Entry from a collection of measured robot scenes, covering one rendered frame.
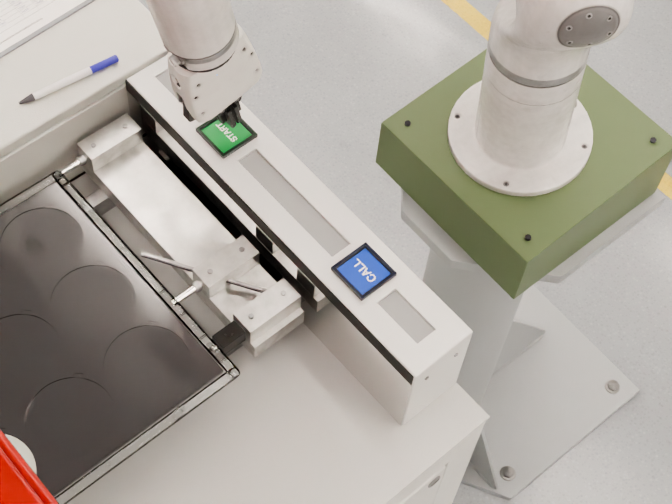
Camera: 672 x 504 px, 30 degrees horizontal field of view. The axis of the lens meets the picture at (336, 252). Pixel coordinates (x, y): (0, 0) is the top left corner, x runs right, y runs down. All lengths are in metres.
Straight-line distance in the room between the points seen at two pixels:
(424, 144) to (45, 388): 0.58
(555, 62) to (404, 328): 0.35
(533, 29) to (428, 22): 1.70
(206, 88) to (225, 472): 0.46
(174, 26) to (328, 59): 1.61
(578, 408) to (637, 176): 0.93
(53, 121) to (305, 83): 1.32
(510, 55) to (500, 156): 0.20
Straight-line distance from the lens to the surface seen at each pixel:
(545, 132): 1.58
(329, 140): 2.78
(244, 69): 1.47
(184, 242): 1.60
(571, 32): 1.32
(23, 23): 1.72
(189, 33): 1.34
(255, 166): 1.57
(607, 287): 2.68
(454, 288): 1.89
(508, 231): 1.60
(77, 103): 1.63
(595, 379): 2.56
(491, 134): 1.60
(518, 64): 1.47
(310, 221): 1.53
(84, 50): 1.68
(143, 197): 1.64
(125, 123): 1.68
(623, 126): 1.71
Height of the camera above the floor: 2.24
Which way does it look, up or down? 59 degrees down
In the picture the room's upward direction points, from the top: 7 degrees clockwise
